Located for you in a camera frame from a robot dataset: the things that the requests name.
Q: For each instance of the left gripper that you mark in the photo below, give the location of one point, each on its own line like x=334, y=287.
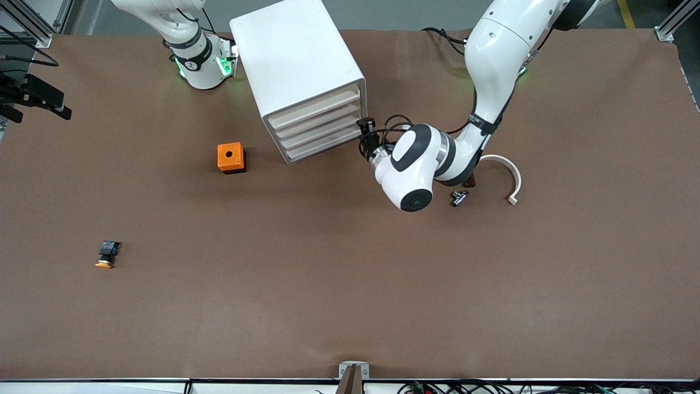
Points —
x=371, y=146

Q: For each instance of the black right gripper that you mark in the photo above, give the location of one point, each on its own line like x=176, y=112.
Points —
x=34, y=94

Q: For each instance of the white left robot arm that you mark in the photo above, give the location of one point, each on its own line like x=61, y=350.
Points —
x=492, y=54

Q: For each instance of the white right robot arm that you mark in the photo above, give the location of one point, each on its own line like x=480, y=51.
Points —
x=197, y=68

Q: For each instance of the orange button box with hole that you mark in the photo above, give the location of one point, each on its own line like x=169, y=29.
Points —
x=223, y=162

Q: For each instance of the yellow mushroom push button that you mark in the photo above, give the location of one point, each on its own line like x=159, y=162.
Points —
x=108, y=250

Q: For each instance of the brown table cover sheet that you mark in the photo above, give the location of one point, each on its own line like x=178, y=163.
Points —
x=350, y=273

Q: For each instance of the aluminium frame profile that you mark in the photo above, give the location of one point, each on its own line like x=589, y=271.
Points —
x=33, y=30
x=670, y=30

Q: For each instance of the white curved arc bracket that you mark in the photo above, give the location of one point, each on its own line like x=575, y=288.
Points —
x=517, y=180

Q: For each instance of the grey metal camera bracket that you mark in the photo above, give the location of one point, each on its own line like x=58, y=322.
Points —
x=343, y=372

